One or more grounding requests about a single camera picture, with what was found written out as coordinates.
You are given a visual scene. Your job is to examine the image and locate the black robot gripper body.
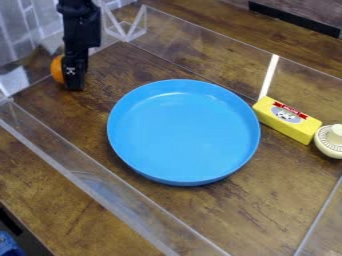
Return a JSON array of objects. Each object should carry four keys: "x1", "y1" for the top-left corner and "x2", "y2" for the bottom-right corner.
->
[{"x1": 56, "y1": 0, "x2": 101, "y2": 56}]

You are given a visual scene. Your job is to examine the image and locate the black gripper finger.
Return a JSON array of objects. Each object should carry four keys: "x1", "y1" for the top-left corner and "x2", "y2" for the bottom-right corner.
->
[{"x1": 61, "y1": 56, "x2": 86, "y2": 91}]

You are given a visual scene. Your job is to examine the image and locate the orange toy ball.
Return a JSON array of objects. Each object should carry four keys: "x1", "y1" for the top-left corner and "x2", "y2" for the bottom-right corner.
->
[{"x1": 49, "y1": 55, "x2": 64, "y2": 84}]

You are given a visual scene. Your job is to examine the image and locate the round blue tray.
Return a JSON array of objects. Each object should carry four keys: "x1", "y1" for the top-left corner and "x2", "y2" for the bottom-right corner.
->
[{"x1": 106, "y1": 79, "x2": 260, "y2": 186}]

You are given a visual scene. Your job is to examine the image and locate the yellow toy butter block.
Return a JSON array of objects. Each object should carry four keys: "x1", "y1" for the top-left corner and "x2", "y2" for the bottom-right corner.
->
[{"x1": 252, "y1": 96, "x2": 321, "y2": 145}]

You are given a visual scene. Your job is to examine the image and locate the blue object at corner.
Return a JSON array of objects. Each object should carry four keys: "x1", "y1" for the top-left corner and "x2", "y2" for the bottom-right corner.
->
[{"x1": 0, "y1": 232, "x2": 22, "y2": 256}]

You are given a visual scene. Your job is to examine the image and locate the cream round toy mushroom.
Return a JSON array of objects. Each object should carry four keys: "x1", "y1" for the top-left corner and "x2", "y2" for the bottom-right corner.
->
[{"x1": 313, "y1": 124, "x2": 342, "y2": 159}]

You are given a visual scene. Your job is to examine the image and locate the clear acrylic enclosure wall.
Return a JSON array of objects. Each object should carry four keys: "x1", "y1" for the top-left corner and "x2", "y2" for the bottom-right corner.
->
[{"x1": 0, "y1": 0, "x2": 342, "y2": 256}]

